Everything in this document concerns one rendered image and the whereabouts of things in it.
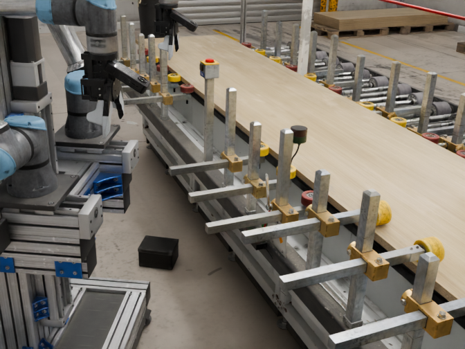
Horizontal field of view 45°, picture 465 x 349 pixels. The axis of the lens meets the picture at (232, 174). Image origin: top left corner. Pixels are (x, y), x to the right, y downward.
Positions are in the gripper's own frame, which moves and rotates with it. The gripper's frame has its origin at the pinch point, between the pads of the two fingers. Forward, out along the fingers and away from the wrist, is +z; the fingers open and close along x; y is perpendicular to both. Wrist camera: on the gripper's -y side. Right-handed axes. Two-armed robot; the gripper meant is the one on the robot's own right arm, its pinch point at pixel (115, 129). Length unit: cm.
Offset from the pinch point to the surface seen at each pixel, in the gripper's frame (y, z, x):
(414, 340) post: -81, 46, 18
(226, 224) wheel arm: -27, 46, -34
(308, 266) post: -56, 56, -27
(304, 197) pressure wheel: -54, 41, -49
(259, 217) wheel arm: -38, 46, -40
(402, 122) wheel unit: -105, 41, -142
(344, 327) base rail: -67, 62, -4
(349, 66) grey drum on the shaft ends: -92, 48, -282
